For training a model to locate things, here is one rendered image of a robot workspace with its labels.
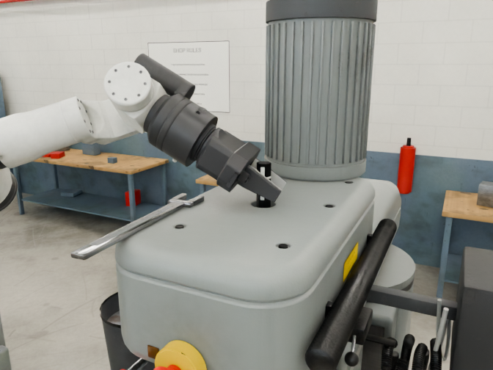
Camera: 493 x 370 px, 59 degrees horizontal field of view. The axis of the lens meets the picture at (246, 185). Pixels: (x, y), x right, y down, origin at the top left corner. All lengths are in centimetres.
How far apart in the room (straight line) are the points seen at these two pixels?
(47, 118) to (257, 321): 41
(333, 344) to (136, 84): 42
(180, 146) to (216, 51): 490
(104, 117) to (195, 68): 495
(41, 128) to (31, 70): 698
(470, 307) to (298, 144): 41
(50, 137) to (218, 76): 486
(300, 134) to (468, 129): 409
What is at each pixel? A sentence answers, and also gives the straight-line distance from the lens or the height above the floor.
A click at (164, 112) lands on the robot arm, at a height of 203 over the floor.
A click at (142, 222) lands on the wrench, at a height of 190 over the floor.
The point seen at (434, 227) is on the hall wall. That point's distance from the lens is 505.
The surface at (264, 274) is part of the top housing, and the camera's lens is 46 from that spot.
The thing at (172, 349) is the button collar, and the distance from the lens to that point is 53.
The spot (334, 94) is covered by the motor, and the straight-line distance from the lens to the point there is 78.
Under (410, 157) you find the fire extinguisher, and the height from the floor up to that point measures 119.
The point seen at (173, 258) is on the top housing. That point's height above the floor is 188.
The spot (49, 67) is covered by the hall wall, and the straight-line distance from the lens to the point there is 736.
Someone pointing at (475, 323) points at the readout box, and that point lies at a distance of 89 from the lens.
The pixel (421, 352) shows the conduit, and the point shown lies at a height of 154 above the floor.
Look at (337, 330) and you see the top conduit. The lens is 53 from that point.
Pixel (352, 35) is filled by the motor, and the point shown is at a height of 214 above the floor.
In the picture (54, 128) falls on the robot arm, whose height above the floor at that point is 201.
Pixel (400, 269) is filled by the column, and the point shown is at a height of 156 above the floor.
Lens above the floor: 209
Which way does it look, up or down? 15 degrees down
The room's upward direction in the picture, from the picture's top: straight up
